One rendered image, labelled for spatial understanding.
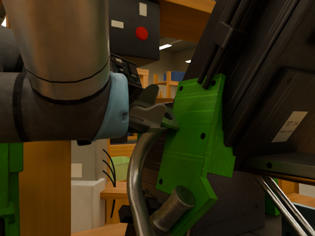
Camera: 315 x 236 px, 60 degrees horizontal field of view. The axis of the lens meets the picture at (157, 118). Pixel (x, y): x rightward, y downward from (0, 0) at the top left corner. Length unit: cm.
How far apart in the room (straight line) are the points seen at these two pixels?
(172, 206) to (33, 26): 30
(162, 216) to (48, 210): 37
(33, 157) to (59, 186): 10
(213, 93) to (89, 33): 28
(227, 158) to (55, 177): 42
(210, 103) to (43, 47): 30
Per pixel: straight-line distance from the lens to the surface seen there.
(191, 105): 48
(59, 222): 75
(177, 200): 40
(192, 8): 80
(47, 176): 71
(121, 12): 69
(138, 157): 53
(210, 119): 44
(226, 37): 43
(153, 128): 46
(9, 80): 30
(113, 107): 28
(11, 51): 38
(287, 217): 52
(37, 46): 22
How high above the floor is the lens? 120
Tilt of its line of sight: 1 degrees up
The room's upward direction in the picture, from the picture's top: straight up
